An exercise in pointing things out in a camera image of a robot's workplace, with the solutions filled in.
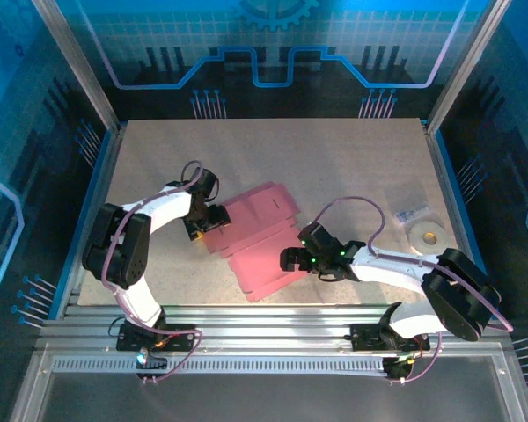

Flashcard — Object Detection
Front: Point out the pink paper box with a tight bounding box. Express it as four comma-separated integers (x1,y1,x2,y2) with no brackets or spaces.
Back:
202,180,318,303

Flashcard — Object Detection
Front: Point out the white tape roll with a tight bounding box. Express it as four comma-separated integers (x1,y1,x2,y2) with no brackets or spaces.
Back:
407,221,446,256

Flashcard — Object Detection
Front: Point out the clear plastic packet with label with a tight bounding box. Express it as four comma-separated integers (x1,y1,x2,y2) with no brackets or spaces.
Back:
386,189,441,228

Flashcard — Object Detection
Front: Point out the blue table edge strip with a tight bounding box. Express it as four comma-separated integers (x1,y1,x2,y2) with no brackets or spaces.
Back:
48,127,116,320
435,127,502,320

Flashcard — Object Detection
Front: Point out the black controller module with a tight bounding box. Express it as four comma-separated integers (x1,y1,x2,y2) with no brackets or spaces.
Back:
134,347,168,371
383,356,417,382

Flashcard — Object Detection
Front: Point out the grey metal panel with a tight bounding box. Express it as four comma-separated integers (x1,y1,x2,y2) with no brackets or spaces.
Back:
41,372,514,422

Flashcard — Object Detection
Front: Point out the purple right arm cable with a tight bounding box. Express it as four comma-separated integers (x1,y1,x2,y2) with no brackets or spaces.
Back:
308,196,515,386

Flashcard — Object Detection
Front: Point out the wide aluminium frame beam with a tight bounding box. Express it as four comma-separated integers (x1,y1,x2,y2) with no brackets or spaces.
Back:
37,302,516,353

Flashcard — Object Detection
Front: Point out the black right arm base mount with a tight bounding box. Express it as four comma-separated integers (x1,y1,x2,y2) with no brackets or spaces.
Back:
347,322,432,353

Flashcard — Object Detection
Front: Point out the aluminium table side rail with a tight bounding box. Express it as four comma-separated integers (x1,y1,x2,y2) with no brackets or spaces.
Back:
63,122,128,309
422,122,488,309

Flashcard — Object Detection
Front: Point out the slotted grey cable duct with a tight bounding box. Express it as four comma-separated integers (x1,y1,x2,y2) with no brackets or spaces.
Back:
51,356,400,375

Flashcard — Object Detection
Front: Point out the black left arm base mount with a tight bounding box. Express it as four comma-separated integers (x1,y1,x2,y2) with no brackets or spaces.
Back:
115,319,199,353

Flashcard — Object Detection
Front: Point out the aluminium upright post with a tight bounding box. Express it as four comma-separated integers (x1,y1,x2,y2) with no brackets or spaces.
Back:
31,0,122,133
424,0,511,133

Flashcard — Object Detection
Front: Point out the aluminium lower frame rail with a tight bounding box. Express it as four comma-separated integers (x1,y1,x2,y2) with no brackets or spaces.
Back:
9,349,56,422
488,346,528,422

